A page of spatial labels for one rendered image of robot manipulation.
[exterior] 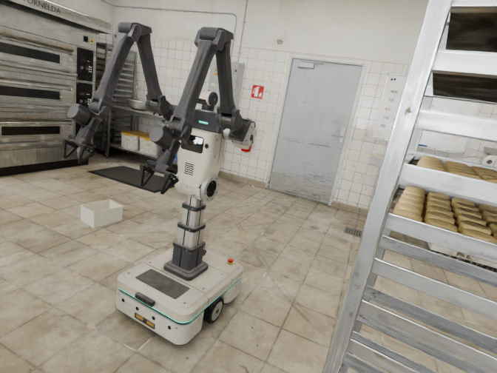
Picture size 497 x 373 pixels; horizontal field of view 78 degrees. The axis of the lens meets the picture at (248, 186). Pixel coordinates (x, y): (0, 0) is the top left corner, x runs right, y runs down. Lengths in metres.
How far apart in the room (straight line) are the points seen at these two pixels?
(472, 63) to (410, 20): 4.25
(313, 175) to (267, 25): 2.32
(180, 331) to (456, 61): 1.58
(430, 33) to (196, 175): 1.32
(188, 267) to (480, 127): 1.61
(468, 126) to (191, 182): 1.36
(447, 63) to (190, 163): 1.34
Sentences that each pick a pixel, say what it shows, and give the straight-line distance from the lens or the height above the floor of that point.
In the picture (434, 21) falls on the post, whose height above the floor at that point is 1.46.
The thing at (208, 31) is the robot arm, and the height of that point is 1.53.
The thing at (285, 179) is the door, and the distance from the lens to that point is 4.92.
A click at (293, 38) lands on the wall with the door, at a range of 4.95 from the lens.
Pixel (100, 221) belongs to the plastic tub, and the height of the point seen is 0.05.
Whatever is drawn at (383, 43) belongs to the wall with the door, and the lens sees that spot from 4.76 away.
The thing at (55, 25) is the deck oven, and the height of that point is 1.80.
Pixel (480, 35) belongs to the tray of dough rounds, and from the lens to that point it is 0.77.
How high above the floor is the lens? 1.30
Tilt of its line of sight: 15 degrees down
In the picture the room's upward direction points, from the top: 10 degrees clockwise
